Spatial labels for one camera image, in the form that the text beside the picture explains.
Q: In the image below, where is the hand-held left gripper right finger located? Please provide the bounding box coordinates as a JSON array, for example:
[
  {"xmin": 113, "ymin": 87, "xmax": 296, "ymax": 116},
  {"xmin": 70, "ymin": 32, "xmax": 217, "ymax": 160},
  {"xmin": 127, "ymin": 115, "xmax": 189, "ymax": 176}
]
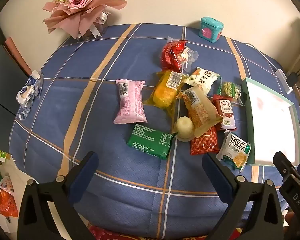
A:
[{"xmin": 202, "ymin": 152, "xmax": 284, "ymax": 240}]

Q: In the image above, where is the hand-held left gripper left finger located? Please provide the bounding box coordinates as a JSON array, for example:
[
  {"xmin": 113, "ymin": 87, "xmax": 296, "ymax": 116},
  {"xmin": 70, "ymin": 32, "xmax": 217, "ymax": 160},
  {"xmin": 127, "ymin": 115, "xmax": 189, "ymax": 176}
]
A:
[{"xmin": 18, "ymin": 151, "xmax": 99, "ymax": 240}]

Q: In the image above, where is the white cracker packet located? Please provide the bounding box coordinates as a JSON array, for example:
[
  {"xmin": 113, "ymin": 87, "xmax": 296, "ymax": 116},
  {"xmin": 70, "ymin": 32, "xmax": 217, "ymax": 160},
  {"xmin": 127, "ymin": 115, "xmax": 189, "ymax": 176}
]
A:
[{"xmin": 216, "ymin": 131, "xmax": 251, "ymax": 172}]

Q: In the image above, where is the red patterned snack packet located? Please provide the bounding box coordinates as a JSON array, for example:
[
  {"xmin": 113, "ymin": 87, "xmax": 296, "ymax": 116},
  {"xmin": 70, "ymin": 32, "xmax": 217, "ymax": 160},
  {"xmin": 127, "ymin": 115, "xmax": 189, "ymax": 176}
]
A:
[{"xmin": 190, "ymin": 126, "xmax": 220, "ymax": 155}]

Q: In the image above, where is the white tray with green rim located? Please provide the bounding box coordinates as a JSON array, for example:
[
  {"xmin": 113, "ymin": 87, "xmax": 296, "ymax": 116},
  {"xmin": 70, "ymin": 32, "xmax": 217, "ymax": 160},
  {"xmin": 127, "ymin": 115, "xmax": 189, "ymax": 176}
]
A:
[{"xmin": 241, "ymin": 77, "xmax": 300, "ymax": 167}]

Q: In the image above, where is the small round yellow bun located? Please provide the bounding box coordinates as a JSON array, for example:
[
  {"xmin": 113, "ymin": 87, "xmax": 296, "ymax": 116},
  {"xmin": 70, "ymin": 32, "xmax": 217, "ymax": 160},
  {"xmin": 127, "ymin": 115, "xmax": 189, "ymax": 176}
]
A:
[{"xmin": 174, "ymin": 116, "xmax": 194, "ymax": 142}]

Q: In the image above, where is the dark red snack packet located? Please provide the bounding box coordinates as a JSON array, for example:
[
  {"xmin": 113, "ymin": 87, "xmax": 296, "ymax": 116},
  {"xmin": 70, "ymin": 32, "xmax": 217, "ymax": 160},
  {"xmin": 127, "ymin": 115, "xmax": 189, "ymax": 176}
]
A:
[{"xmin": 212, "ymin": 94, "xmax": 238, "ymax": 132}]

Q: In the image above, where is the orange bread packet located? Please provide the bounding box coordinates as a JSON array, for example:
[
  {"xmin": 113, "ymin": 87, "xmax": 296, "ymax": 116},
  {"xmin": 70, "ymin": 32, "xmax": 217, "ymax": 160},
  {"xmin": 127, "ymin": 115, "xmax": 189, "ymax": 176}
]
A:
[{"xmin": 177, "ymin": 86, "xmax": 223, "ymax": 138}]

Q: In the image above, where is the pink snack packet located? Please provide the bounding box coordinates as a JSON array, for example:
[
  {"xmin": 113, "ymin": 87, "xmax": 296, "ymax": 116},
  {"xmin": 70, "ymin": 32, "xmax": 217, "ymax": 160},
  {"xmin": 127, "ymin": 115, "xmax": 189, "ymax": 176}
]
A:
[{"xmin": 114, "ymin": 79, "xmax": 148, "ymax": 125}]

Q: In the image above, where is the green cookie packet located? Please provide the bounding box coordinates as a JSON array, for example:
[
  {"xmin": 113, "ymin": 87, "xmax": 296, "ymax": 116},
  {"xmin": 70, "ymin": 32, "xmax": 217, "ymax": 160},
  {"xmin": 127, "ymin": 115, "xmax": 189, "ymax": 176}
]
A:
[{"xmin": 217, "ymin": 81, "xmax": 243, "ymax": 105}]

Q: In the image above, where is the white and green snack packet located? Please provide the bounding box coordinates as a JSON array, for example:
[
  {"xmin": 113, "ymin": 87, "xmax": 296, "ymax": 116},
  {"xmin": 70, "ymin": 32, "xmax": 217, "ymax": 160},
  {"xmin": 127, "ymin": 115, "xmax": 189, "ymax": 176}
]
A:
[{"xmin": 184, "ymin": 67, "xmax": 220, "ymax": 97}]

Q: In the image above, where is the yellow snack packet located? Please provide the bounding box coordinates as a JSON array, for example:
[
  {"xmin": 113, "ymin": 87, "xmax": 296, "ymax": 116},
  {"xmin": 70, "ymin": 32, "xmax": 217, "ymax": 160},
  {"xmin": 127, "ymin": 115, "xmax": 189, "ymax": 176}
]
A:
[{"xmin": 143, "ymin": 70, "xmax": 189, "ymax": 113}]

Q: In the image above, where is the clear steamed cake packet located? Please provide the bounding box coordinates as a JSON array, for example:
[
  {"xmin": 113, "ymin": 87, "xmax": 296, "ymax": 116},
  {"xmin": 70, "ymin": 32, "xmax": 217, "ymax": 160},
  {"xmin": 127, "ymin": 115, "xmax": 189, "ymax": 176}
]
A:
[{"xmin": 179, "ymin": 46, "xmax": 199, "ymax": 74}]

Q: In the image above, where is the blue plaid tablecloth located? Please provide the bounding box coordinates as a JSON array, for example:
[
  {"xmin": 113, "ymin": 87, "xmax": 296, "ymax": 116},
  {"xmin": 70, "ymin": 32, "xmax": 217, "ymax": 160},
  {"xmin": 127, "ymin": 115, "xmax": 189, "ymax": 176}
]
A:
[{"xmin": 9, "ymin": 24, "xmax": 300, "ymax": 239}]

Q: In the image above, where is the red floral cloth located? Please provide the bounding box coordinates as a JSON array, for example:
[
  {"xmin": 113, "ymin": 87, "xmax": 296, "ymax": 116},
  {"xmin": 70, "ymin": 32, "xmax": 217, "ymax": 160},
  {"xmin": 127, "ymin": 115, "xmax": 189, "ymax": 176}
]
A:
[{"xmin": 87, "ymin": 225, "xmax": 210, "ymax": 240}]

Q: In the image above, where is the white power strip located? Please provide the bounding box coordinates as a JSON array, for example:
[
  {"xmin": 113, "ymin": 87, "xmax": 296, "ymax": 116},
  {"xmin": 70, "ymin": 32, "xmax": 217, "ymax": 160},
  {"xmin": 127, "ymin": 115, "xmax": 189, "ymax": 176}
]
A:
[{"xmin": 275, "ymin": 69, "xmax": 293, "ymax": 94}]

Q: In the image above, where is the black power adapter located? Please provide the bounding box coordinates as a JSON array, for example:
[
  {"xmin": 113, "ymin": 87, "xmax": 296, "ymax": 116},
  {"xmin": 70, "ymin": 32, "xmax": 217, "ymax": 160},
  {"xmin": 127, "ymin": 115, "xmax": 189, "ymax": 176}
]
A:
[{"xmin": 286, "ymin": 72, "xmax": 300, "ymax": 85}]

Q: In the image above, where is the orange plastic bag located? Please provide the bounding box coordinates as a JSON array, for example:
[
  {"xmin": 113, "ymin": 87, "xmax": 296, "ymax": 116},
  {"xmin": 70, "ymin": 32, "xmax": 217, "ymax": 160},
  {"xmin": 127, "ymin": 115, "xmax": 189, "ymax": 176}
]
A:
[{"xmin": 0, "ymin": 170, "xmax": 19, "ymax": 218}]

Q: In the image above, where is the crumpled blue white wrapper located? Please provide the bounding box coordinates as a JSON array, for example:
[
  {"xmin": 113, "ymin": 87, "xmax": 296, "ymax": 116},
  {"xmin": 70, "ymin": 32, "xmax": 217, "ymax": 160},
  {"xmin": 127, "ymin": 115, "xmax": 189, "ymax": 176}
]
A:
[{"xmin": 16, "ymin": 70, "xmax": 44, "ymax": 110}]

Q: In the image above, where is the dark cabinet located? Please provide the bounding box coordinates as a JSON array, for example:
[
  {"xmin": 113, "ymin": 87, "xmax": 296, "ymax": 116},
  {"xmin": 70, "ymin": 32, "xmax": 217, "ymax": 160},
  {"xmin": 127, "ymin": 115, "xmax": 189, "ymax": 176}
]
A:
[{"xmin": 0, "ymin": 17, "xmax": 31, "ymax": 150}]

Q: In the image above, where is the teal tin box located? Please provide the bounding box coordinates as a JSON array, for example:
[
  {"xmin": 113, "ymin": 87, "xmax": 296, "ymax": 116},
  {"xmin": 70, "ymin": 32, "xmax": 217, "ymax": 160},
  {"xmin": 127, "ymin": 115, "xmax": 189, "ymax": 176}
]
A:
[{"xmin": 199, "ymin": 17, "xmax": 224, "ymax": 42}]

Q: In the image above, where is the pink flower bouquet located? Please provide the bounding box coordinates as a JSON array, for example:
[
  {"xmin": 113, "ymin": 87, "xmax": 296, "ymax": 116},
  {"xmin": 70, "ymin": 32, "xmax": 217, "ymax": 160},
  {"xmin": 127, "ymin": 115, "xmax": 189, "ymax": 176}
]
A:
[{"xmin": 42, "ymin": 0, "xmax": 127, "ymax": 39}]

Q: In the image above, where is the white cable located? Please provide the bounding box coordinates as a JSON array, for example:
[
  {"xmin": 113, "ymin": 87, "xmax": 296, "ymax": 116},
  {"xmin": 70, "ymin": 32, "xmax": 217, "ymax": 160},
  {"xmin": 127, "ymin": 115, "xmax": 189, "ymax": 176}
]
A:
[{"xmin": 245, "ymin": 43, "xmax": 280, "ymax": 72}]

